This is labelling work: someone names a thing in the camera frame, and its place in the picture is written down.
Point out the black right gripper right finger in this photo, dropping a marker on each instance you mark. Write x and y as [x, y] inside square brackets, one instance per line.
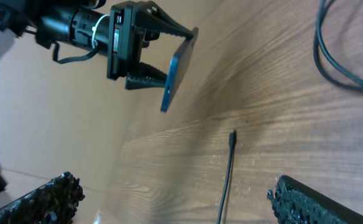
[294, 202]

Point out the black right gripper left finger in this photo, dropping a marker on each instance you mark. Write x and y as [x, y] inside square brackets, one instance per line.
[56, 201]

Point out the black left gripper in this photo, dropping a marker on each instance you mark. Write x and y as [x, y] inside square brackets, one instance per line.
[128, 22]

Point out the blue Samsung Galaxy smartphone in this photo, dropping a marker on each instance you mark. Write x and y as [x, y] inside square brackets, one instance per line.
[178, 67]

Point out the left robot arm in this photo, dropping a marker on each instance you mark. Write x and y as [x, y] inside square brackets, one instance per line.
[76, 32]

